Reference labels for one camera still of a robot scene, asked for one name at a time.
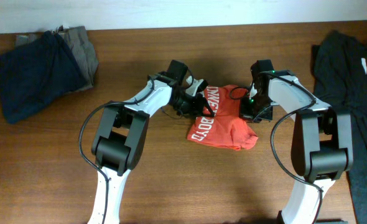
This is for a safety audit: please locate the folded navy blue garment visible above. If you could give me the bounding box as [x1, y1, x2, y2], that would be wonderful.
[0, 31, 86, 124]

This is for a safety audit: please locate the black garment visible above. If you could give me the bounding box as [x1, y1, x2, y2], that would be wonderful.
[312, 30, 367, 223]

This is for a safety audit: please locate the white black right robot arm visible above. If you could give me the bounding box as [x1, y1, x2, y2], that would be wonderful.
[239, 60, 353, 224]

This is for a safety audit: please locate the red orange t-shirt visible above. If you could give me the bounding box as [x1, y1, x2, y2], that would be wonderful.
[187, 85, 258, 151]

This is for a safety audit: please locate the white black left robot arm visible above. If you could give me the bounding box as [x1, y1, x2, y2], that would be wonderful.
[89, 60, 215, 224]

